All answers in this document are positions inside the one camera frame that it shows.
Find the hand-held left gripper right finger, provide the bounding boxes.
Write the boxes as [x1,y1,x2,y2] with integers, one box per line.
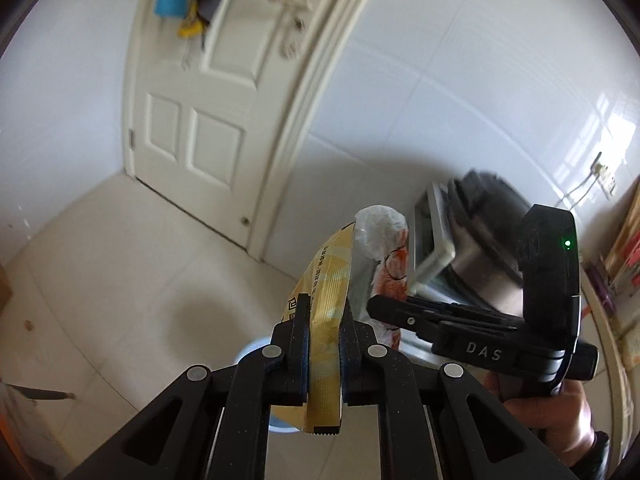
[339,307,581,480]

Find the yellow snack wrapper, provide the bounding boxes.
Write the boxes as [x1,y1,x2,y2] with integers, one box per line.
[270,222,357,436]

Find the dark round pot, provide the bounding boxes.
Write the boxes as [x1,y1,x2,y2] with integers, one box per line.
[446,170,537,293]

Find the white power cable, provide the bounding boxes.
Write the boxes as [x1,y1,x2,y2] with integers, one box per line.
[560,174,602,209]

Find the white wall socket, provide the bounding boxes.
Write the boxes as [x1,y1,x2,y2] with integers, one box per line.
[592,152,619,197]

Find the metal door handle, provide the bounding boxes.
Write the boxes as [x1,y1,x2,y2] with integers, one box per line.
[266,0,329,59]

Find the colourful packets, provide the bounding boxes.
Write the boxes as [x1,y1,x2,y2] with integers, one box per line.
[585,205,640,342]

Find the white orange plastic wrapper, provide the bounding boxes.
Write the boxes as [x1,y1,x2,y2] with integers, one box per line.
[354,205,413,352]

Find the yellow hanging cloth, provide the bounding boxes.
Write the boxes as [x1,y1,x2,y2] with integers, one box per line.
[177,0,212,39]

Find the cream panelled door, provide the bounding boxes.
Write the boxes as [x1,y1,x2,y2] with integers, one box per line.
[124,0,362,252]

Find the white metal rack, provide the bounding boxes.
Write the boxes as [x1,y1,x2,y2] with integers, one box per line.
[410,182,526,361]

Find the person's right forearm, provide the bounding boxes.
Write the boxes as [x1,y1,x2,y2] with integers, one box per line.
[565,430,613,480]

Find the light blue waste bin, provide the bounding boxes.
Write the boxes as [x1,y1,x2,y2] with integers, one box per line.
[234,336,306,435]

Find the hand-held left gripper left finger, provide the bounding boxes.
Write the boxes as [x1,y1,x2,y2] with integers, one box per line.
[65,294,312,480]

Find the person's right hand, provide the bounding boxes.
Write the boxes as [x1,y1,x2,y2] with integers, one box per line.
[482,364,597,467]

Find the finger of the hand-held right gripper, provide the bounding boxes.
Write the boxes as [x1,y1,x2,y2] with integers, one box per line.
[405,297,522,332]
[366,295,442,342]

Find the cream door frame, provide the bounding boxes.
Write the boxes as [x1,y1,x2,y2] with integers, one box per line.
[247,0,392,264]

